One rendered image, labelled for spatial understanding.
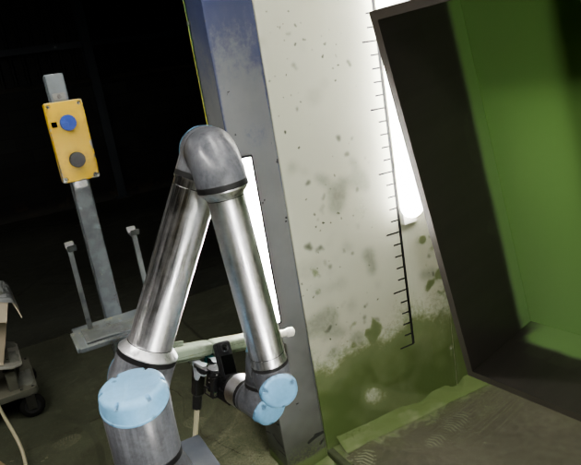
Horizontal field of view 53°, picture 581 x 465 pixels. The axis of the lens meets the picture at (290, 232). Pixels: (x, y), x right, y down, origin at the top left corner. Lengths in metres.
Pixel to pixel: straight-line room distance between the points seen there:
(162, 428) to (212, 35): 1.25
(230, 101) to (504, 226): 1.01
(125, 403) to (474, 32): 1.40
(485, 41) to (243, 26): 0.78
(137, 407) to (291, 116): 1.20
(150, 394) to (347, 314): 1.20
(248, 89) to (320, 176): 0.42
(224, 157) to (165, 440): 0.62
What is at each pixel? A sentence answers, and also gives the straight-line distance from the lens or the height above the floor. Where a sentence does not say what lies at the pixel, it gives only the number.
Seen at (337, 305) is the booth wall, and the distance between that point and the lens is 2.32.
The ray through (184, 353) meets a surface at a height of 0.78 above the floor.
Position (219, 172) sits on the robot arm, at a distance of 1.24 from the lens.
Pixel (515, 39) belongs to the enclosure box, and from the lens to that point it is 1.84.
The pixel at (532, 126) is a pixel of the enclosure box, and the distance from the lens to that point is 1.89.
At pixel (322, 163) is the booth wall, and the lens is 2.18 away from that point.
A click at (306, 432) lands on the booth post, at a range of 2.44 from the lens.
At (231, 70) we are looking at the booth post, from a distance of 2.04.
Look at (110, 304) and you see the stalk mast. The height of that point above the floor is 0.84.
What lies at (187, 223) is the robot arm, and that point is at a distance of 1.39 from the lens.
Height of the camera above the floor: 1.48
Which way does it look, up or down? 14 degrees down
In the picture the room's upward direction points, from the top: 9 degrees counter-clockwise
